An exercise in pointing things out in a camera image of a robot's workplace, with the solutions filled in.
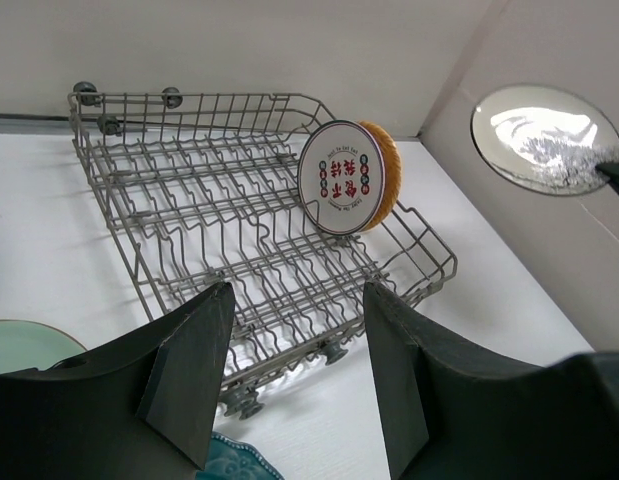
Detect teal scalloped plate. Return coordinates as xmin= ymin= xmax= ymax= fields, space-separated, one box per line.
xmin=196 ymin=432 xmax=283 ymax=480

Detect woven-pattern orange plate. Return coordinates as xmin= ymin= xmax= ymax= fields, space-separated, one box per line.
xmin=359 ymin=121 xmax=402 ymax=231

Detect light green plate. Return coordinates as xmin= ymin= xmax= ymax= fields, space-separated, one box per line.
xmin=0 ymin=319 xmax=86 ymax=374

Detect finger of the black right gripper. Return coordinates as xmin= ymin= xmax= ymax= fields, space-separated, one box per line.
xmin=595 ymin=162 xmax=619 ymax=196

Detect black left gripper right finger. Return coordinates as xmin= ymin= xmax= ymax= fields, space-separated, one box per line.
xmin=363 ymin=282 xmax=619 ymax=479

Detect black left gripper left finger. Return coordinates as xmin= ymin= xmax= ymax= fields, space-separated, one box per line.
xmin=0 ymin=282 xmax=235 ymax=479

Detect white plate red characters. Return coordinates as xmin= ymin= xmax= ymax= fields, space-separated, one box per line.
xmin=297 ymin=120 xmax=386 ymax=236

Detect cream plate tree drawing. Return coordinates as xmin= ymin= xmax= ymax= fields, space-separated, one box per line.
xmin=470 ymin=83 xmax=619 ymax=197

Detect grey wire dish rack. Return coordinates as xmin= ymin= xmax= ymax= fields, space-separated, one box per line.
xmin=68 ymin=81 xmax=458 ymax=419

